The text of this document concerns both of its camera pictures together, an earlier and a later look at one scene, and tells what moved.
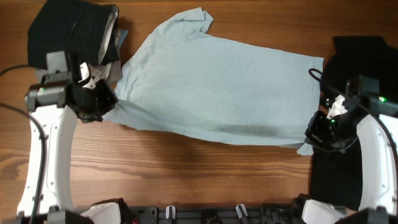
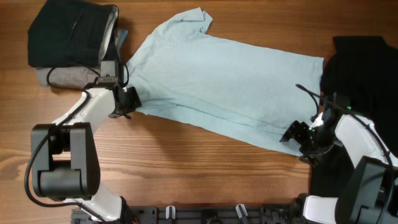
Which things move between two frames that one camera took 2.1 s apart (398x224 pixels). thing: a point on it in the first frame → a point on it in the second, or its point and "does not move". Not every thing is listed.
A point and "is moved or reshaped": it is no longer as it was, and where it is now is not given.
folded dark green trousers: [91, 28] does not move
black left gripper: [109, 100] → [135, 102]
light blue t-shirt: [183, 79] is moved or reshaped
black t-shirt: [335, 175] does not move
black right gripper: [313, 134] → [296, 129]
